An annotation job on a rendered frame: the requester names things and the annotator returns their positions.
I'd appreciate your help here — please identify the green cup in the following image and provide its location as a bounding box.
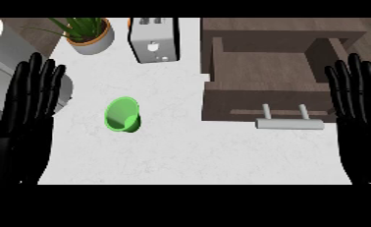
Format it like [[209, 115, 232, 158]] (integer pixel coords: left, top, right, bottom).
[[103, 95, 141, 134]]

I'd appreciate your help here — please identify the silver toaster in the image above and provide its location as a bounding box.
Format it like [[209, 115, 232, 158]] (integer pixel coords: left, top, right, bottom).
[[126, 18, 182, 65]]

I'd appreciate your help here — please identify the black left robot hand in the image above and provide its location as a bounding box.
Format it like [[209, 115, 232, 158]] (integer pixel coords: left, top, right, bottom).
[[0, 51, 66, 186]]

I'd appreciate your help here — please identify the brown wooden drawer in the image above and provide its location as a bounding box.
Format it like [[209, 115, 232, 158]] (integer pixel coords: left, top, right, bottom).
[[200, 36, 350, 123]]

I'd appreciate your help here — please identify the brown wooden cabinet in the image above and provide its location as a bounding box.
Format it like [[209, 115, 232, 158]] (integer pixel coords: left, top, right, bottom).
[[200, 18, 371, 74]]

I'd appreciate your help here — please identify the potted green plant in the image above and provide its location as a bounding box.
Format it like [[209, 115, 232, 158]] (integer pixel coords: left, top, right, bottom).
[[20, 18, 116, 56]]

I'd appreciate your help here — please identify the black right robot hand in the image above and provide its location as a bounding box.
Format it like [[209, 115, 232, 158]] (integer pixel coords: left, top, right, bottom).
[[323, 52, 371, 186]]

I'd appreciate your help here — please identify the grey drawer handle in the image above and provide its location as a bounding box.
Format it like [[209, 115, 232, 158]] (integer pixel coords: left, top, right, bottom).
[[254, 103, 325, 131]]

